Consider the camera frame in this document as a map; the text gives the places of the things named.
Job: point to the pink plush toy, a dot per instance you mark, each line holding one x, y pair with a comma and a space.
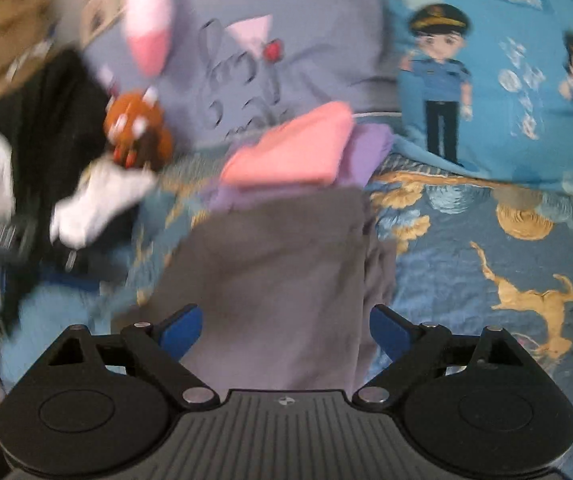
147, 27

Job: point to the white cloth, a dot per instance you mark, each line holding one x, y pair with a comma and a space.
104, 191

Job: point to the blue floral quilt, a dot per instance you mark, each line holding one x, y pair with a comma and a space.
469, 254

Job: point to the grey sweatshirt with print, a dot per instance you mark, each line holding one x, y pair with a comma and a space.
285, 289

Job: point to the blue cartoon police pillow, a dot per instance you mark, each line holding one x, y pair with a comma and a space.
485, 87

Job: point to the folded purple garment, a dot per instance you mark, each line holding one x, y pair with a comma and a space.
368, 146

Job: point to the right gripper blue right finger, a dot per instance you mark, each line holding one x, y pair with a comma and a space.
414, 351

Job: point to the grey-blue duvet with lettering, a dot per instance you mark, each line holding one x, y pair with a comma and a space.
236, 66

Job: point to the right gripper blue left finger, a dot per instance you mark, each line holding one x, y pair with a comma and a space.
157, 350

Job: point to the folded pink towel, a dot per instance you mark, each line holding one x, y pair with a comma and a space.
307, 149

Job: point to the framed pictures on wall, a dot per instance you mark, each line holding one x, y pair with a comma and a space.
97, 16

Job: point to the red panda plush toy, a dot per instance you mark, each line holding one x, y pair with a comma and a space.
135, 128

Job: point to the black garment pile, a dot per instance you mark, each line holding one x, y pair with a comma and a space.
53, 123

